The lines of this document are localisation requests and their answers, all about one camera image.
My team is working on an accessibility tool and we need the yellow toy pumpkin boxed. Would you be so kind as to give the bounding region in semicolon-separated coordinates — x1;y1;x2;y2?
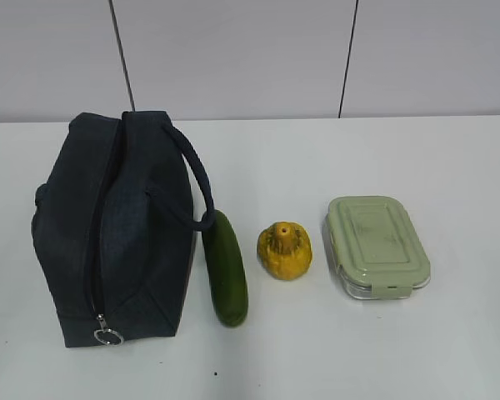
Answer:
257;222;313;281

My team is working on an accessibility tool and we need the green cucumber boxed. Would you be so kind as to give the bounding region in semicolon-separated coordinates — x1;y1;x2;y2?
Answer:
202;210;248;328

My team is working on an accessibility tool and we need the green lidded glass container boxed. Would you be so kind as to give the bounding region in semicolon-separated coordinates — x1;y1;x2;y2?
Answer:
326;196;431;300

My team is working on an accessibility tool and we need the dark blue fabric lunch bag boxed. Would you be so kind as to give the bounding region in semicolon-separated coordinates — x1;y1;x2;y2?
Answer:
31;111;215;348

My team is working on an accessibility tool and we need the silver zipper pull ring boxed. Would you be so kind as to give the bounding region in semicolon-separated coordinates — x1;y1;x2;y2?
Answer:
92;313;125;347

